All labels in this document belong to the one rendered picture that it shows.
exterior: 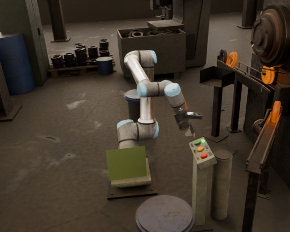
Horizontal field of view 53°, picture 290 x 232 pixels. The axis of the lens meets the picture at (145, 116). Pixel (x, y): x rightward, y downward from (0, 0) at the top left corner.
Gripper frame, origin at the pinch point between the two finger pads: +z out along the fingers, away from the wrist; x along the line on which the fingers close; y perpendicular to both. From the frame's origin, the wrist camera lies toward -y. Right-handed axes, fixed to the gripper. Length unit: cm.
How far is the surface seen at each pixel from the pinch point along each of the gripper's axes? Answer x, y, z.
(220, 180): 9.0, -4.6, 34.2
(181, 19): -353, -69, 2
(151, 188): -30, 47, 51
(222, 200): 9, -1, 51
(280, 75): -54, -83, 14
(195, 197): 12.1, 14.9, 37.5
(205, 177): 12.5, 4.4, 24.6
